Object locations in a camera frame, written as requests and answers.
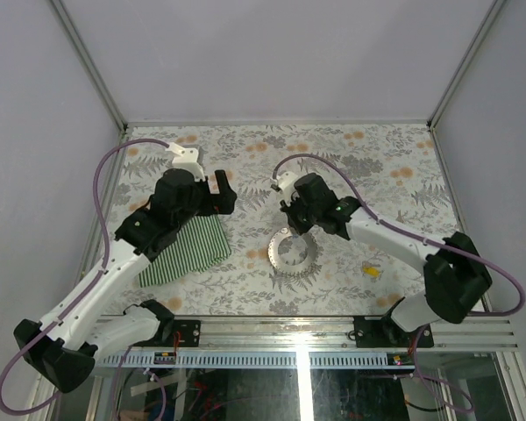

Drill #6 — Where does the metal ring disc with keyrings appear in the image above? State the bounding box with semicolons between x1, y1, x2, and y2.
267;227;318;276

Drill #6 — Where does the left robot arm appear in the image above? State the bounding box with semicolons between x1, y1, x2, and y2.
14;168;237;393

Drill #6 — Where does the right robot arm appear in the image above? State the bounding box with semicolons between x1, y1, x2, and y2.
272;172;493;346

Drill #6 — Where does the green striped cloth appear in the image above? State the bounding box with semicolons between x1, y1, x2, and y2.
139;215;231;288

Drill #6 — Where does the yellow key tag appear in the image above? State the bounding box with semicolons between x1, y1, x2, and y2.
361;263;382;278

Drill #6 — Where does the floral table mat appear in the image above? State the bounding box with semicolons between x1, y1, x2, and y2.
106;124;458;316

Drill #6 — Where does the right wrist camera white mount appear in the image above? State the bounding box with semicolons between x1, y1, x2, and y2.
271;171;300;196

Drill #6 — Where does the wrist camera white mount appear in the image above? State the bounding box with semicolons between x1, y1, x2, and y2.
166;142;205;182
271;171;300;196

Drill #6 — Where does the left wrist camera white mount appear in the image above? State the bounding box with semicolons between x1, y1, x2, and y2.
166;142;205;182

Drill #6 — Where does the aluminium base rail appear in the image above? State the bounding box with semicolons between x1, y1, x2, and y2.
97;316;519;368

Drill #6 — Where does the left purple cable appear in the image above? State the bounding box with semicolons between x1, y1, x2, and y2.
0;138;172;416

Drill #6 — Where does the purple cable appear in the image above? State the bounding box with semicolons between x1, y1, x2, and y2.
274;153;526;317
0;138;172;416

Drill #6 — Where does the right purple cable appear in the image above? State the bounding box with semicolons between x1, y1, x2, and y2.
274;153;526;317

